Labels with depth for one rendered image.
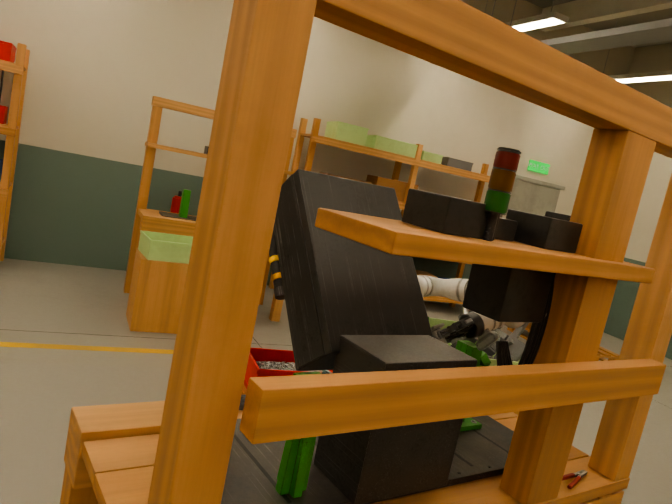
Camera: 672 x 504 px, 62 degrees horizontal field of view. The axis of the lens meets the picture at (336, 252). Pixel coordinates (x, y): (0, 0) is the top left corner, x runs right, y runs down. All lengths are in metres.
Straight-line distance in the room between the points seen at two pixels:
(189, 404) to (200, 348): 0.09
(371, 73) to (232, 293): 7.01
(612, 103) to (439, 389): 0.75
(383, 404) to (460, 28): 0.67
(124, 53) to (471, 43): 6.04
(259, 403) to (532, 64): 0.80
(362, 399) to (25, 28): 6.29
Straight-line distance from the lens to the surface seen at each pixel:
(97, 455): 1.47
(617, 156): 1.50
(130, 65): 6.92
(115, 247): 7.02
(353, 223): 1.03
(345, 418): 0.99
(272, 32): 0.84
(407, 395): 1.07
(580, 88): 1.33
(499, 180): 1.21
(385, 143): 7.24
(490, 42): 1.11
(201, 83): 7.01
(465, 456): 1.76
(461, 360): 1.40
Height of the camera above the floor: 1.61
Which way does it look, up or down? 8 degrees down
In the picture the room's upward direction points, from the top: 12 degrees clockwise
